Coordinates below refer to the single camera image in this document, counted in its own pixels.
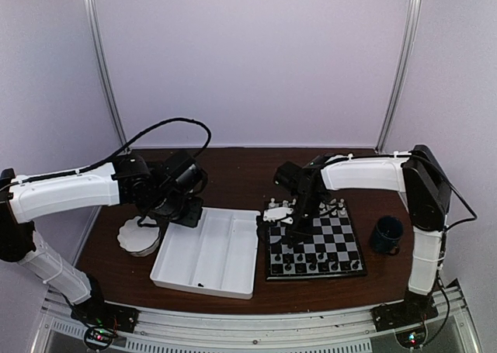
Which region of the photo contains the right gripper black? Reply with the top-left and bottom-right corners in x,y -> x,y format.
285,192 -> 325,247

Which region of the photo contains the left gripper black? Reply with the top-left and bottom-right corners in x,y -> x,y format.
150,187 -> 203,228

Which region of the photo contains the black and silver chessboard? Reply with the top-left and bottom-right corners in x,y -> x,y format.
260,202 -> 367,281

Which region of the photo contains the black chess piece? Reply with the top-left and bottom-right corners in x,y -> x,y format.
296,264 -> 306,273

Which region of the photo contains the white plastic tray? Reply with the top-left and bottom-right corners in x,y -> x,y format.
150,207 -> 260,299

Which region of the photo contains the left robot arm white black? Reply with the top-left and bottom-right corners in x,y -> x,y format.
1,151 -> 208,325

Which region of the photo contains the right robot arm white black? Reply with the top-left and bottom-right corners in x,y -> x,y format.
262,144 -> 451,324

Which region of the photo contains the white chess pieces row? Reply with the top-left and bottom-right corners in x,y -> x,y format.
265,198 -> 346,216

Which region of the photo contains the white scalloped bowl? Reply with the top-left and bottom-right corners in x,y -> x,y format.
116,216 -> 160,257

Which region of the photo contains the dark blue mug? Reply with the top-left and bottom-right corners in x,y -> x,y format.
369,216 -> 404,256

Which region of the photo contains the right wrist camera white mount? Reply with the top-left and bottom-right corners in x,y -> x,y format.
255,206 -> 294,225

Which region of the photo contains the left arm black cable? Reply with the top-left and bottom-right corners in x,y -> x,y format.
77,117 -> 214,175

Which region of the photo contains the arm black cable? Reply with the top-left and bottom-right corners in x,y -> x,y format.
77,117 -> 214,175
438,166 -> 478,230

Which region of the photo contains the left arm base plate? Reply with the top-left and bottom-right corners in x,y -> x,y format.
69,302 -> 139,333

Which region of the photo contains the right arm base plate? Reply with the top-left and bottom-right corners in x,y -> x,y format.
370,299 -> 439,332

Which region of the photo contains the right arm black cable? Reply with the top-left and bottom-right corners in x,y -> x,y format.
438,166 -> 478,230

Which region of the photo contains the aluminium front rail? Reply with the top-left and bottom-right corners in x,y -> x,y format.
28,286 -> 483,352

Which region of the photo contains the left aluminium frame post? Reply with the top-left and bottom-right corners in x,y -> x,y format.
83,0 -> 127,146

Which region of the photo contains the aluminium frame post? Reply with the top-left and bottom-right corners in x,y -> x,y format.
375,0 -> 422,152
83,0 -> 127,146

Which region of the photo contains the right aluminium frame post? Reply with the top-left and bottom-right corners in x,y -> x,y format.
375,0 -> 422,152

